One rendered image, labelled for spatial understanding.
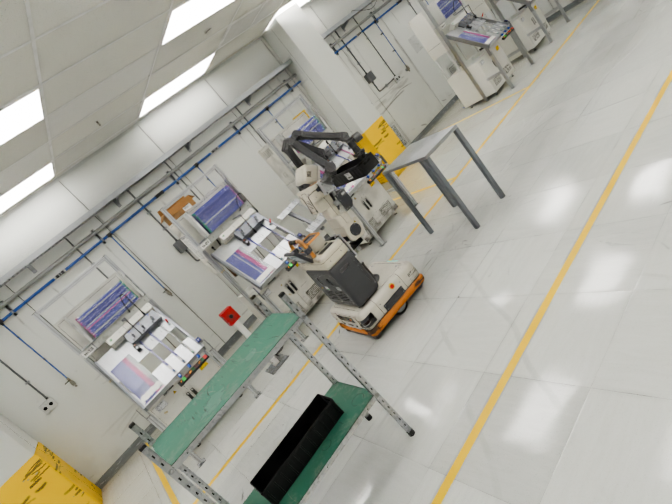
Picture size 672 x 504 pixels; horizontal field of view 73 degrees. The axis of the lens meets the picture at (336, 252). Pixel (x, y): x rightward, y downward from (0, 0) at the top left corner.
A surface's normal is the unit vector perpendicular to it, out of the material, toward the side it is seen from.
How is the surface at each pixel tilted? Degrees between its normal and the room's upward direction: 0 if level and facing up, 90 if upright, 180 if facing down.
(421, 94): 90
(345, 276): 90
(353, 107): 90
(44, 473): 90
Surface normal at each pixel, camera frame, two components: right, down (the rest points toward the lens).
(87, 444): 0.49, -0.11
